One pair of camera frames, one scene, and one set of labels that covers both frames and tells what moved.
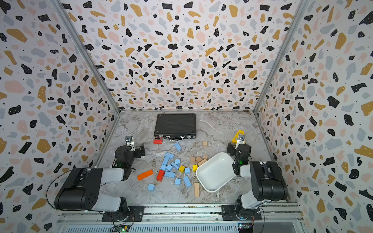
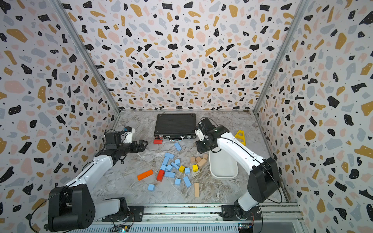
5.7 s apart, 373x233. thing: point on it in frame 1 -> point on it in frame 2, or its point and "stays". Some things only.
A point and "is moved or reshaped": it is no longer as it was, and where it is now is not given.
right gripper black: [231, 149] -> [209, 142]
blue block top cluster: [169, 155] stays
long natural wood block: [196, 190] stays
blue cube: [178, 181] stays
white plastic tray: [216, 172] is moved or reshaped
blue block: [178, 146] stays
